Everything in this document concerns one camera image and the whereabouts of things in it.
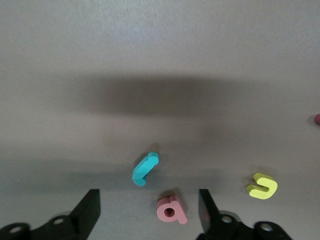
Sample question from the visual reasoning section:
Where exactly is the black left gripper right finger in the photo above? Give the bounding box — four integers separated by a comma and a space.
196, 188, 293, 240

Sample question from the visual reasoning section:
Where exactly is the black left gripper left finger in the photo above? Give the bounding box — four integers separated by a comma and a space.
0, 188, 101, 240

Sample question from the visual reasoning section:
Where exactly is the pink foam letter b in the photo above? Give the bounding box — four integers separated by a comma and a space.
156, 194, 188, 225

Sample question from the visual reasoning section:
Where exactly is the teal foam letter l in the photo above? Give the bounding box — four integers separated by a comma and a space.
131, 151, 160, 187

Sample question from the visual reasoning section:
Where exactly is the yellow foam letter n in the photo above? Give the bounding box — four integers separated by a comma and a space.
246, 172, 278, 200

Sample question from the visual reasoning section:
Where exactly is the table cover sheet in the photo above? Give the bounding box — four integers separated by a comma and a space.
0, 0, 320, 240

